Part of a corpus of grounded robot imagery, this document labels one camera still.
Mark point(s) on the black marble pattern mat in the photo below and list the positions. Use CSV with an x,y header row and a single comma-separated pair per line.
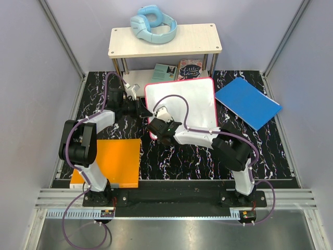
x,y
188,162

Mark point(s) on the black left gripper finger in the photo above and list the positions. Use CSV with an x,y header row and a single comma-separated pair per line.
x,y
140,103
143,112

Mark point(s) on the teal book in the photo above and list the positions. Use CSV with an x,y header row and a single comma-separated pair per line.
x,y
163,73

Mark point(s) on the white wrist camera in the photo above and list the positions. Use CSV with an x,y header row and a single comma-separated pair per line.
x,y
131,90
163,114

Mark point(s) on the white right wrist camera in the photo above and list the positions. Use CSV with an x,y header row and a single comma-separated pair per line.
x,y
163,114

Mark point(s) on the little women book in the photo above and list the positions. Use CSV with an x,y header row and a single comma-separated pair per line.
x,y
190,69

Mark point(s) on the light blue headphones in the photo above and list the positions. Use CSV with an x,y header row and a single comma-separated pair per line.
x,y
149,17

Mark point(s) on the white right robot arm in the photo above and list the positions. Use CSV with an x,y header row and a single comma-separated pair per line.
x,y
234,151

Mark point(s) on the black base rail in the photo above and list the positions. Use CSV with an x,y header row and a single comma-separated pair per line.
x,y
222,197

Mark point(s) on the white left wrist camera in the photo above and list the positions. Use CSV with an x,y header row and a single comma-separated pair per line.
x,y
131,90

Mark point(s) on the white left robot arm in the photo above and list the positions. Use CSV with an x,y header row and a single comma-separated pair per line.
x,y
78,145

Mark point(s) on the blue folder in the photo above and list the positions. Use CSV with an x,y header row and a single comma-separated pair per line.
x,y
248,103

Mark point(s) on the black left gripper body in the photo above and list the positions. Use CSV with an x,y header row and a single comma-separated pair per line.
x,y
130,108

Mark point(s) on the white two-tier shelf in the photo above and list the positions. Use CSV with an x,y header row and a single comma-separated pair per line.
x,y
191,39

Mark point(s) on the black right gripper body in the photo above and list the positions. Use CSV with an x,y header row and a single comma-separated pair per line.
x,y
163,142

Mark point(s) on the pink-framed whiteboard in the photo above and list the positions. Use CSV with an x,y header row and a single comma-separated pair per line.
x,y
191,100

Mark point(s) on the orange folder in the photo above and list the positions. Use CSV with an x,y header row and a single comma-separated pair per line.
x,y
117,163

